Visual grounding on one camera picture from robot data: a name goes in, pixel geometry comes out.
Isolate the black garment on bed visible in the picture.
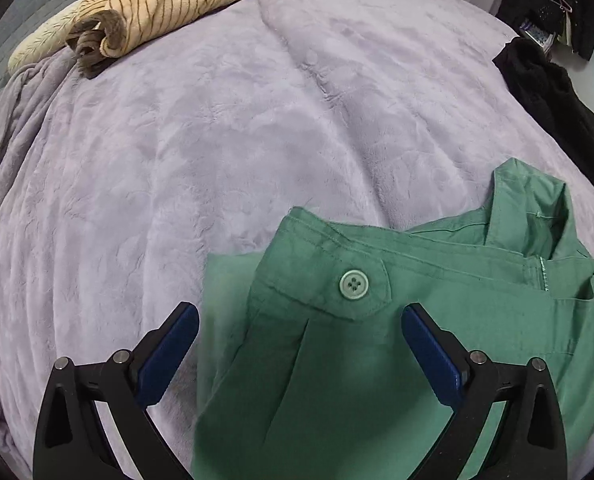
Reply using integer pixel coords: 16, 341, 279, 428
493, 37, 594, 186

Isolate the yellow striped garment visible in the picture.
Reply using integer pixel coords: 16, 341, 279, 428
66, 0, 239, 78

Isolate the green shirt garment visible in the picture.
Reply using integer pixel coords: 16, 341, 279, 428
191, 159, 594, 479

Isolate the cream knitted pillow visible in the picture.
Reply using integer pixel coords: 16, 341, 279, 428
6, 0, 80, 75

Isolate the lilac plush bed blanket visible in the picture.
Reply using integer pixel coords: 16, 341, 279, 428
0, 0, 594, 479

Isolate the small box of items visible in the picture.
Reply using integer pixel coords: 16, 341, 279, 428
519, 18, 558, 54

